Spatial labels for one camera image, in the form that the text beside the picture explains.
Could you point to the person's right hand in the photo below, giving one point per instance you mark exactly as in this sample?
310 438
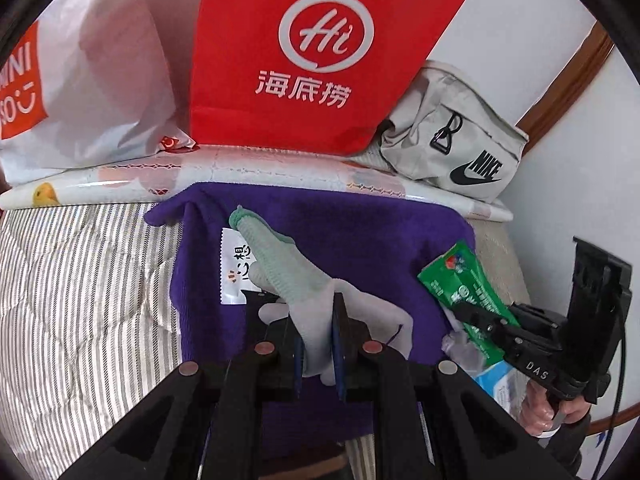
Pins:
542 412

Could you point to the white snack packet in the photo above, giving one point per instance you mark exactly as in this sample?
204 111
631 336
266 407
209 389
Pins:
237 270

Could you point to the striped quilted mat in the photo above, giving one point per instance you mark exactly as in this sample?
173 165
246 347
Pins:
85 310

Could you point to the rolled printed paper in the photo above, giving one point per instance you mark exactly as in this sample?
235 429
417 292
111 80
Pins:
250 170

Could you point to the purple towel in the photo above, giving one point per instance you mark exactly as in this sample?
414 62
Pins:
375 250

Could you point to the white plastic shopping bag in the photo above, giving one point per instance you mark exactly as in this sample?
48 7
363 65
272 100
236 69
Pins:
100 75

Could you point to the green snack packet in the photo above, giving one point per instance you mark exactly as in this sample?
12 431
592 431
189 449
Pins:
465 280

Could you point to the brown wooden door frame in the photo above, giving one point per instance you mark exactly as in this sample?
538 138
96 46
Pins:
570 80

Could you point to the red paper shopping bag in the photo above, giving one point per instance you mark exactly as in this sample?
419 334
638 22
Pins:
320 45

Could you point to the white glove with green fingertips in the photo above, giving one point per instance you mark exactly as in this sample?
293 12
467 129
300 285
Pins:
295 280

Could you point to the grey waist bag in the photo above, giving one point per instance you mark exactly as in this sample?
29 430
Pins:
450 125

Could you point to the blue tissue pack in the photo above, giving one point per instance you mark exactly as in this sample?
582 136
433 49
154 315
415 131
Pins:
502 390

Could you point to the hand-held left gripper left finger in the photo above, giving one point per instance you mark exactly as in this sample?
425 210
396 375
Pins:
298 366

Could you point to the clear plastic wrapper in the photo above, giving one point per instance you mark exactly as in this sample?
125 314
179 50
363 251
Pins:
467 352

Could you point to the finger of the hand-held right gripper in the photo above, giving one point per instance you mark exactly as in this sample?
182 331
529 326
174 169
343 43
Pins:
480 316

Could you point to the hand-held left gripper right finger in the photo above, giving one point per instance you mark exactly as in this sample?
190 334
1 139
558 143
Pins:
339 355

